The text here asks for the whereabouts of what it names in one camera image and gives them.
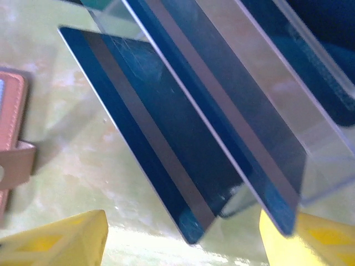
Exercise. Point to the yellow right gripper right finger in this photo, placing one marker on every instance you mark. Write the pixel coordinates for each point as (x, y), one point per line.
(319, 243)

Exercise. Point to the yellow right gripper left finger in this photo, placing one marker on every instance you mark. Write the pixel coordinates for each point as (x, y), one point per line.
(55, 243)

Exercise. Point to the clear acrylic card stand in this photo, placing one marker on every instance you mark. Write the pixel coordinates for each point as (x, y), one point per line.
(324, 171)

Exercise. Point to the orange brown card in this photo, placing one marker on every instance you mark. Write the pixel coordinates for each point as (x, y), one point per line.
(14, 116)

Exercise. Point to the blue credit card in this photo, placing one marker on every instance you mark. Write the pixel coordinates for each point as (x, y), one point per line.
(155, 124)
(319, 41)
(235, 110)

